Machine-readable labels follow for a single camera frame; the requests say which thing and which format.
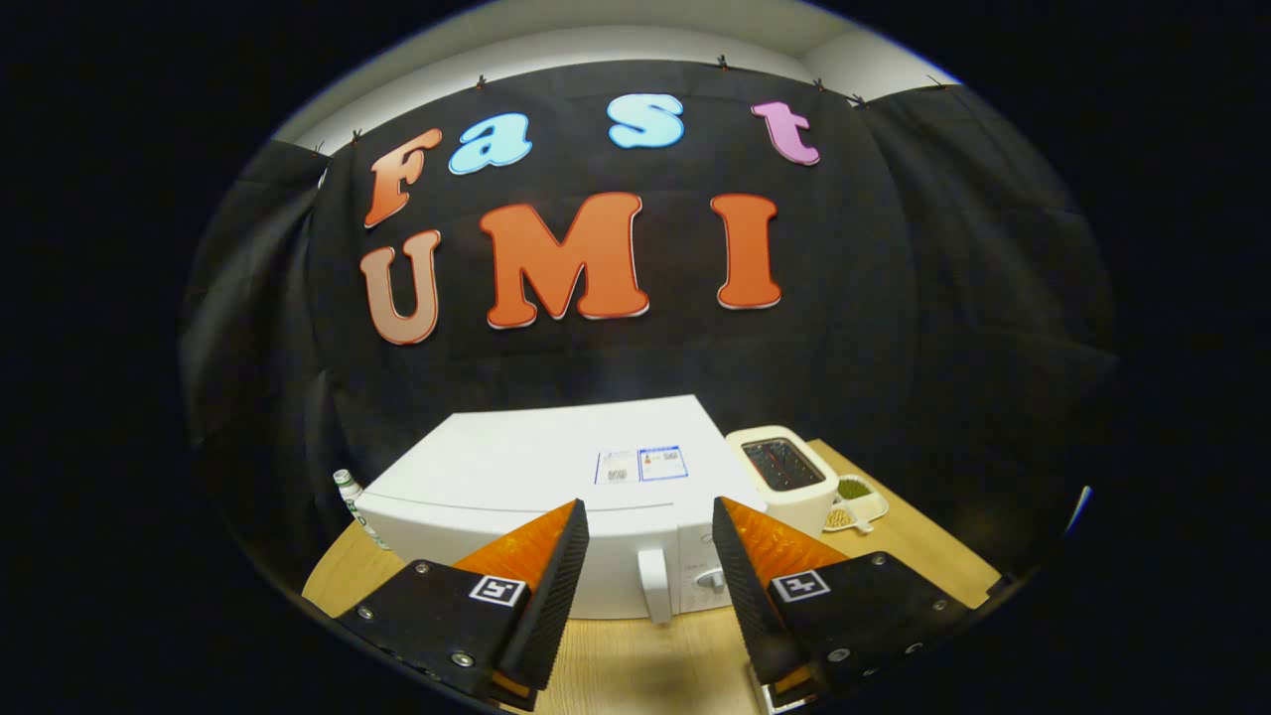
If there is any white green drink bottle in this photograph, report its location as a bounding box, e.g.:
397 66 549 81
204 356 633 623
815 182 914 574
333 469 390 550

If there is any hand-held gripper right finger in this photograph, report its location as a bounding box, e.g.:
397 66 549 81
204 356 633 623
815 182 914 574
712 497 974 701

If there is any cream toaster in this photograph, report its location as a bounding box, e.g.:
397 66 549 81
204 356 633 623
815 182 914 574
725 426 840 542

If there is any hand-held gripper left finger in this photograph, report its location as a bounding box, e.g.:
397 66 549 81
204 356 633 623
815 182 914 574
335 500 591 711

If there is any white divided bean dish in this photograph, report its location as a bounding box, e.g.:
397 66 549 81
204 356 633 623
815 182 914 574
822 475 890 535

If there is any white microwave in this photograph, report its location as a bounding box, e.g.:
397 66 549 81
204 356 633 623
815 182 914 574
353 395 771 625

